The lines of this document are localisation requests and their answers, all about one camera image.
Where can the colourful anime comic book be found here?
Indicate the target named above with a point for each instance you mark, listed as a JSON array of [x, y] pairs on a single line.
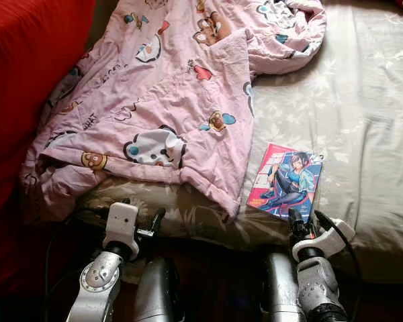
[[285, 181]]

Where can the pink cartoon print quilt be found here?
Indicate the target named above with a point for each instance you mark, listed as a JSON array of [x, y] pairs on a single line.
[[161, 94]]

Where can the silver left robot leg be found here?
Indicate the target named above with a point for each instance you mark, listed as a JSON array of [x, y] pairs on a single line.
[[158, 295]]

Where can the bed with beige floral sheet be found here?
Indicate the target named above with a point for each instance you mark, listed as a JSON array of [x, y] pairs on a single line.
[[363, 134]]

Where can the red fabric sofa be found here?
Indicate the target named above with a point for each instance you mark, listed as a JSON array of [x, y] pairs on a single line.
[[27, 80]]

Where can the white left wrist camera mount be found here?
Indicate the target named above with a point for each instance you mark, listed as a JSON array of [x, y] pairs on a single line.
[[121, 225]]

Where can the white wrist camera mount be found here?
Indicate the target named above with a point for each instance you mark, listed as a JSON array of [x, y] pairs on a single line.
[[329, 238], [121, 225]]

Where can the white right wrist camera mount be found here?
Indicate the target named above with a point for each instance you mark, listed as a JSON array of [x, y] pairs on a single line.
[[329, 238]]

